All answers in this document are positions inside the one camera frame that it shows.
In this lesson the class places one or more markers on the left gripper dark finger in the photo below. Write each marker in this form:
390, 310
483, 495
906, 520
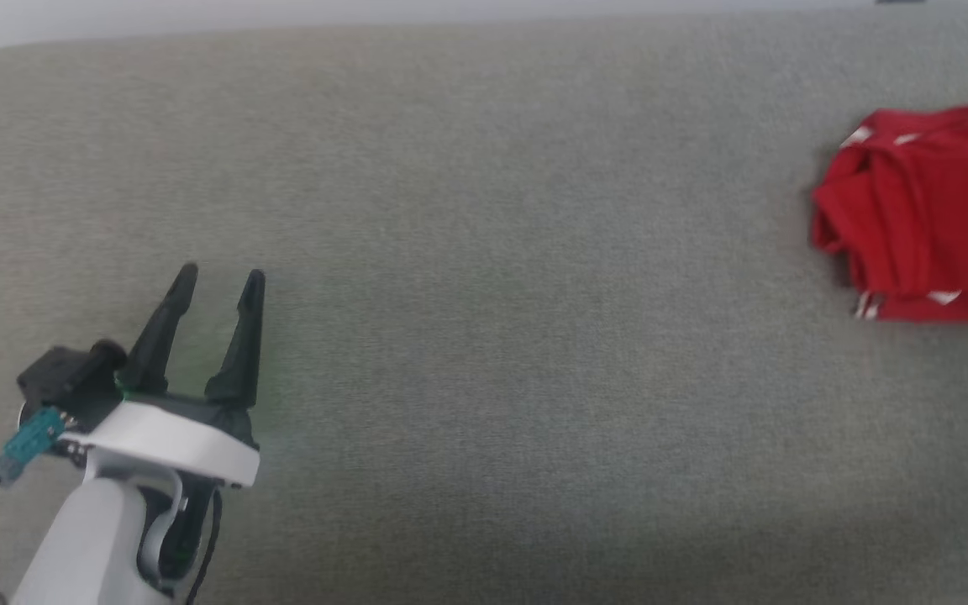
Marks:
240, 344
160, 332

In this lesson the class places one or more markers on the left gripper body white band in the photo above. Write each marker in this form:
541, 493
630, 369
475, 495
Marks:
173, 437

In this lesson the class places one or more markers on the red and white garment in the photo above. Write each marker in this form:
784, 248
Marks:
929, 210

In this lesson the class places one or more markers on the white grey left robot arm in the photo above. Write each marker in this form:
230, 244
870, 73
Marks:
106, 546

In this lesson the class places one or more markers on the grey fabric sofa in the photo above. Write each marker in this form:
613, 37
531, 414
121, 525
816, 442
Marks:
534, 294

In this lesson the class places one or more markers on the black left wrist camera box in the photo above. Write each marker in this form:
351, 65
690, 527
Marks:
72, 378

